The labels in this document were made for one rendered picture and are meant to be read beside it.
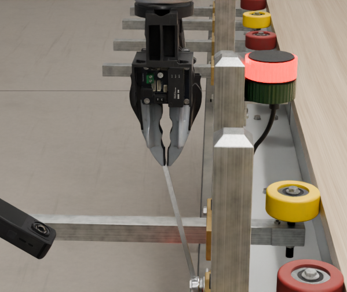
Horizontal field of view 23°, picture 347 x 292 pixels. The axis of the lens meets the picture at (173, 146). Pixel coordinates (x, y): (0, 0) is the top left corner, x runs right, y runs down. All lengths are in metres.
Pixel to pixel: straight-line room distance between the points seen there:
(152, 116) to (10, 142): 3.04
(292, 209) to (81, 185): 2.38
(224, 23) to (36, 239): 0.61
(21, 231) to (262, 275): 0.70
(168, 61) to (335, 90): 0.84
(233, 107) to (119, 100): 3.67
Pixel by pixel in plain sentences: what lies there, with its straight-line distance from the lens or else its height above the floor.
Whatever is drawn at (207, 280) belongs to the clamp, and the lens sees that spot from 1.09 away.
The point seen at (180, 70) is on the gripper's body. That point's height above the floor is 1.15.
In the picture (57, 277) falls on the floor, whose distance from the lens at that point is 2.88.
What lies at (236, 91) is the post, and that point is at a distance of 0.97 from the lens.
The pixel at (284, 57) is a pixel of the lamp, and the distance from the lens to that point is 0.97.
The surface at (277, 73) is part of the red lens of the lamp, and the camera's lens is 0.96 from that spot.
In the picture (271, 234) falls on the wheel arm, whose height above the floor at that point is 0.84.
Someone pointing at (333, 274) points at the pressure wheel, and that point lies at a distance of 1.05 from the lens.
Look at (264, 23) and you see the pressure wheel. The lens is 2.43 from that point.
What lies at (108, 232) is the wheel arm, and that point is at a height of 0.84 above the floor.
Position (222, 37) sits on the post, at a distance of 1.48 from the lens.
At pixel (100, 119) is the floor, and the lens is 4.35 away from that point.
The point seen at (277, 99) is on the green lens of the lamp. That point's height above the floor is 1.12.
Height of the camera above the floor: 1.42
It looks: 21 degrees down
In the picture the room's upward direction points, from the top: straight up
